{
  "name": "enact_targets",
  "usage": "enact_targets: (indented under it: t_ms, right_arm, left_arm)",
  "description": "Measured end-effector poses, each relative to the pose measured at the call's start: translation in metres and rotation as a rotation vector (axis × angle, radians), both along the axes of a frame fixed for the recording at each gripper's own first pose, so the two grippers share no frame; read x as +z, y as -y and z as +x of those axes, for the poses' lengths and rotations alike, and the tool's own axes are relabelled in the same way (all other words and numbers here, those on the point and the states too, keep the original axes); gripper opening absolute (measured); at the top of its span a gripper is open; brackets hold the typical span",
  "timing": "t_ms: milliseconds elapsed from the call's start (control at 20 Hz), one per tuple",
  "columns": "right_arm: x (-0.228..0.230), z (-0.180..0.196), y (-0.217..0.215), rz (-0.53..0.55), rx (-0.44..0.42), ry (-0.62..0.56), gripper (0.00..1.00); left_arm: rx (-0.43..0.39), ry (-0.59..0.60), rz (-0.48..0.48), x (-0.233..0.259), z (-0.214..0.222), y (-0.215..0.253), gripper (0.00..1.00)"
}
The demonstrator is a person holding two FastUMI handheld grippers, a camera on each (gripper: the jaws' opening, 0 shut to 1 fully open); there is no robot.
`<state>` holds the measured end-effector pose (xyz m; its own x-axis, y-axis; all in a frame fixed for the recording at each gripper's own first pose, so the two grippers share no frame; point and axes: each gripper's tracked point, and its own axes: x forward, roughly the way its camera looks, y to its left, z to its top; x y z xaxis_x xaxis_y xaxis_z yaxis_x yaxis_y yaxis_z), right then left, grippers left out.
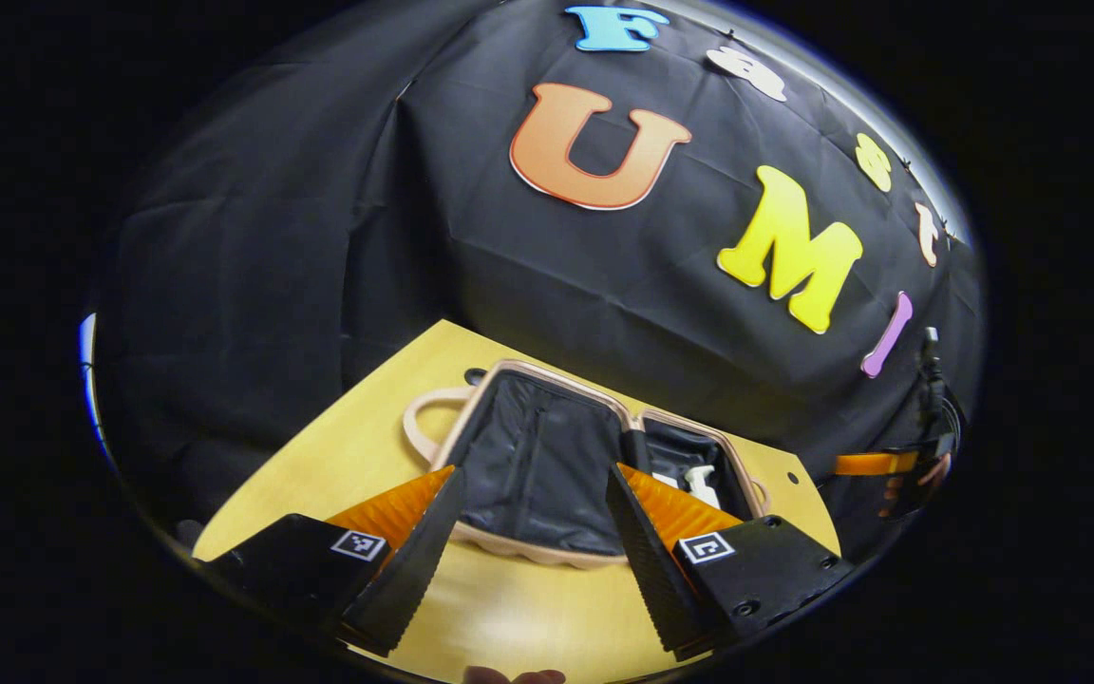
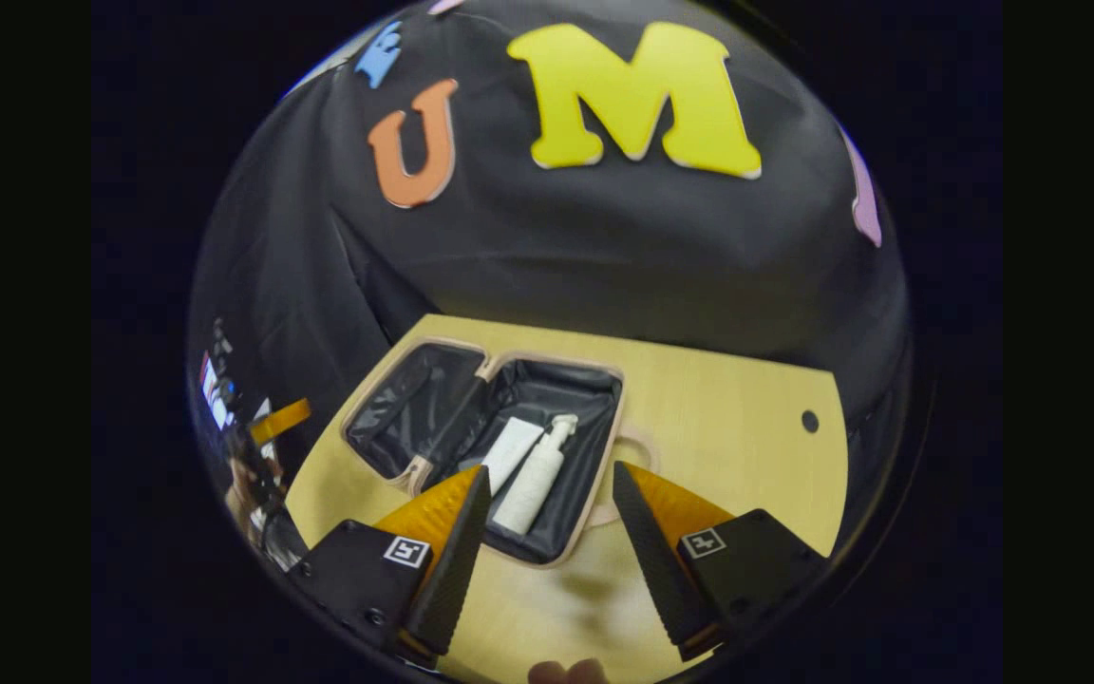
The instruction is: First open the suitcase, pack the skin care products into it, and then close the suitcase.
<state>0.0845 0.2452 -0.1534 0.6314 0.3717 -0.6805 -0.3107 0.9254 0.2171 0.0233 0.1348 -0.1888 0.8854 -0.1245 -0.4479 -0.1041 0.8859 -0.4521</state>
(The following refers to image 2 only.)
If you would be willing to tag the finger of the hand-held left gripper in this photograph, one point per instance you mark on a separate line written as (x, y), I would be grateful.
(281, 420)

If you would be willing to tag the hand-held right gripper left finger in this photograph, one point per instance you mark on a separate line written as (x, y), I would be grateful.
(457, 579)

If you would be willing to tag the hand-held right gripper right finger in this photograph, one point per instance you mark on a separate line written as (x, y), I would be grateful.
(656, 570)

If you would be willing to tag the white pump bottle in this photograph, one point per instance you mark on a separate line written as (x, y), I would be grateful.
(533, 489)

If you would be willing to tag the white squeeze tube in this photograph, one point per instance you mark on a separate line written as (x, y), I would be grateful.
(517, 446)

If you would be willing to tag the colourful blurred object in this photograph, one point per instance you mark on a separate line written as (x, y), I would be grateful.
(217, 394)

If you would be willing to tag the black backdrop cloth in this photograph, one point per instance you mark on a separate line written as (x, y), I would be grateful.
(556, 247)

